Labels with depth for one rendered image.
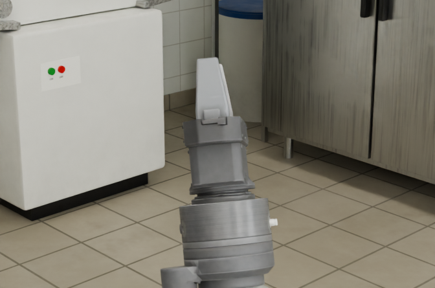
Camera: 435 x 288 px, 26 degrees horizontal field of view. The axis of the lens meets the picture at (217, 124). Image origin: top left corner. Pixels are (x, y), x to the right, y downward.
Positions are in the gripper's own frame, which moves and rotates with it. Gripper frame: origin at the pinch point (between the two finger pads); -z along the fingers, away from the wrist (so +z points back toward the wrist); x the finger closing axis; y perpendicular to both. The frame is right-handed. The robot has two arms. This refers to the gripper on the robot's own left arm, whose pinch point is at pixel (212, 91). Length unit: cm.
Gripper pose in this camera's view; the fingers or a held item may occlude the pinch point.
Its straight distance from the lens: 93.8
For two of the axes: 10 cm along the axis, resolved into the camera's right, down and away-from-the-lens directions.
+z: 1.0, 9.9, -0.9
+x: -1.0, -0.8, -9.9
